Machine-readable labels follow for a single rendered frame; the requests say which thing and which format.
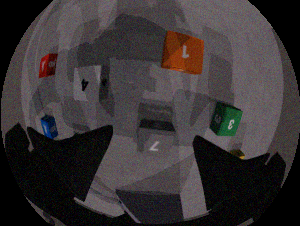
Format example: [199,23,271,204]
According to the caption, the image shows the blue block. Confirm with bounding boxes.
[40,114,58,140]

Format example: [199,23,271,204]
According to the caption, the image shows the yellow block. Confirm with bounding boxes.
[231,150,244,159]

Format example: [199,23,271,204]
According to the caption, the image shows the red block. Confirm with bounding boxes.
[38,53,58,78]

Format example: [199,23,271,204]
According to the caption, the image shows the green block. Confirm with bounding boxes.
[210,101,243,137]

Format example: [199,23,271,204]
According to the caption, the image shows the orange block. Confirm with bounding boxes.
[161,31,204,75]

